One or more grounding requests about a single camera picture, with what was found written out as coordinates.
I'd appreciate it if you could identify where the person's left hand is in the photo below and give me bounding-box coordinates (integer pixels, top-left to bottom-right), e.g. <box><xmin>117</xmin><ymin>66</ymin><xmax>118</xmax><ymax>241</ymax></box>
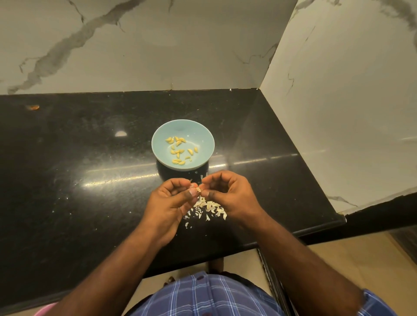
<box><xmin>138</xmin><ymin>178</ymin><xmax>200</xmax><ymax>248</ymax></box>

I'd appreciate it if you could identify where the person's right hand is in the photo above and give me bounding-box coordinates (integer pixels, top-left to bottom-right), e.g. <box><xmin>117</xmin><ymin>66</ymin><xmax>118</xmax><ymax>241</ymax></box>
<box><xmin>199</xmin><ymin>171</ymin><xmax>265</xmax><ymax>229</ymax></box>

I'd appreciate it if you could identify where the pile of garlic skins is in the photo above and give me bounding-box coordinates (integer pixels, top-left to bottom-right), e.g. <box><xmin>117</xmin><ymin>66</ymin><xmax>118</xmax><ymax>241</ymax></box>
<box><xmin>182</xmin><ymin>195</ymin><xmax>228</xmax><ymax>230</ymax></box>

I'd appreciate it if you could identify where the light blue bowl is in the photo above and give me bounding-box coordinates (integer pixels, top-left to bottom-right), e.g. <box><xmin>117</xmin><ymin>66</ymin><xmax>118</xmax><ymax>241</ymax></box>
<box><xmin>151</xmin><ymin>119</ymin><xmax>216</xmax><ymax>171</ymax></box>

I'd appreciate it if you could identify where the cluster of peeled garlic cloves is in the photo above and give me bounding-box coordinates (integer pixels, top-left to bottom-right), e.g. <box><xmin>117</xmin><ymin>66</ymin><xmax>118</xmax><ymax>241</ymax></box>
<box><xmin>164</xmin><ymin>136</ymin><xmax>200</xmax><ymax>166</ymax></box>

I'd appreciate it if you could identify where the person's right forearm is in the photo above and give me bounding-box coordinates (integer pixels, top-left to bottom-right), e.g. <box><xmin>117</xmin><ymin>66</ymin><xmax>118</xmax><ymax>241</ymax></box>
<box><xmin>246</xmin><ymin>212</ymin><xmax>364</xmax><ymax>316</ymax></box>

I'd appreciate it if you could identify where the person's left forearm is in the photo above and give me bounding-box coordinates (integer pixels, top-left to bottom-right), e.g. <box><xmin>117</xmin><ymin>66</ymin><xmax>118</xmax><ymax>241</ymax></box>
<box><xmin>47</xmin><ymin>229</ymin><xmax>164</xmax><ymax>316</ymax></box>

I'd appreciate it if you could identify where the blue plaid shirt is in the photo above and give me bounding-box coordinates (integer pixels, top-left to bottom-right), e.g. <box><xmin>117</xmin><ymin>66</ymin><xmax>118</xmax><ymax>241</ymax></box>
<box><xmin>130</xmin><ymin>271</ymin><xmax>397</xmax><ymax>316</ymax></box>

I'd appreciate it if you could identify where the black cabinet trim strip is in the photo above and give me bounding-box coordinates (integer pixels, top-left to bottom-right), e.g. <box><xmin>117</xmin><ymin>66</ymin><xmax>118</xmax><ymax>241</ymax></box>
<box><xmin>257</xmin><ymin>249</ymin><xmax>293</xmax><ymax>316</ymax></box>

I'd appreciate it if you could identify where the pink plastic bucket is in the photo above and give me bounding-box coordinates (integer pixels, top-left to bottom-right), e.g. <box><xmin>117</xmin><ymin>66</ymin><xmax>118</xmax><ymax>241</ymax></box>
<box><xmin>34</xmin><ymin>303</ymin><xmax>57</xmax><ymax>316</ymax></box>

